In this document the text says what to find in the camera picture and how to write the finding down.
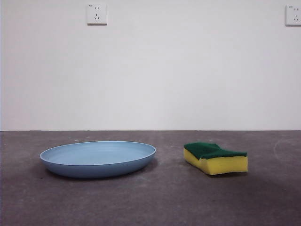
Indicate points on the blue round plate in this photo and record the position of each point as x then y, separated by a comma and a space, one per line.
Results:
94, 157

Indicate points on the white wall socket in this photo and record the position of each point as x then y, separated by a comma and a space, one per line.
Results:
294, 15
97, 14

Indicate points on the yellow sponge with green pad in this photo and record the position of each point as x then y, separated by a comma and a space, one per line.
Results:
223, 164

